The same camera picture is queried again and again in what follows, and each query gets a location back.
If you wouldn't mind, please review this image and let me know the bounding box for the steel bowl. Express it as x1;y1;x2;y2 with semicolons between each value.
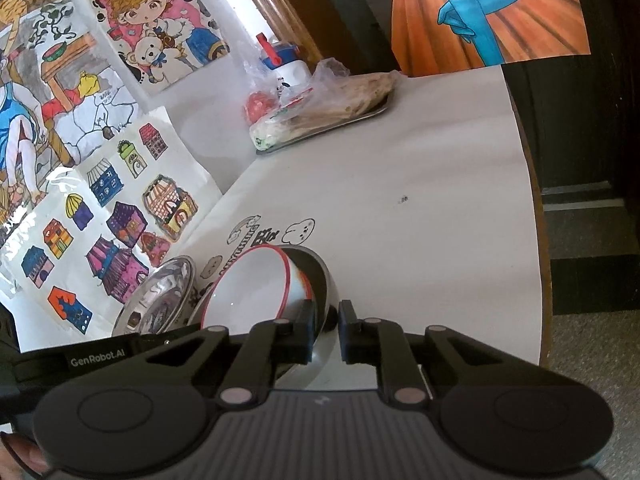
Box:
276;245;340;389

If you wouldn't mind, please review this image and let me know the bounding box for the white bowl red rim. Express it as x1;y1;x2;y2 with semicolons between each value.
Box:
200;245;314;335

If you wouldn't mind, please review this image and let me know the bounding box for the shiny steel plate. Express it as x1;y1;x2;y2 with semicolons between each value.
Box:
112;256;198;337

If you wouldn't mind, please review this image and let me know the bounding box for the left hand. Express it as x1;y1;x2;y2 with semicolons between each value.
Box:
1;432;50;480

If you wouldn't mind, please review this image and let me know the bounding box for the coloured houses drawing sheet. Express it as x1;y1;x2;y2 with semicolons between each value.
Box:
1;107;222;351

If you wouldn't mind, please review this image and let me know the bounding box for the white packaged food roll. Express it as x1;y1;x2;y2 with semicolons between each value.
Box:
250;94;311;152

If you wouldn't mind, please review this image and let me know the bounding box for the steel tray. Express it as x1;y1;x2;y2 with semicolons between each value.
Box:
255;90;396;156

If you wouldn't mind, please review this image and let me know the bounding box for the plastic bag of flatbread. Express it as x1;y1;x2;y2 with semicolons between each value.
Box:
278;58;400;125

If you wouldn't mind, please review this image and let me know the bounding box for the red tomato in bag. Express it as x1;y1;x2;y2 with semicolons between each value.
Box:
244;91;279;125

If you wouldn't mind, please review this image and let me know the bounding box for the white bottle blue cap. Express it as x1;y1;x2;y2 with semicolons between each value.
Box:
254;32;311;100

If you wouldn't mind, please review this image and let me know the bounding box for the coloured room drawing sheet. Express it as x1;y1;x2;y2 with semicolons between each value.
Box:
1;0;139;238

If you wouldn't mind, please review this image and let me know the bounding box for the orange dress blue glove painting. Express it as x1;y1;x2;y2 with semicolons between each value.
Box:
390;0;590;76

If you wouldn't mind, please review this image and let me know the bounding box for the teddy bear girl drawing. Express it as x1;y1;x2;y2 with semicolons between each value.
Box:
89;0;230;96

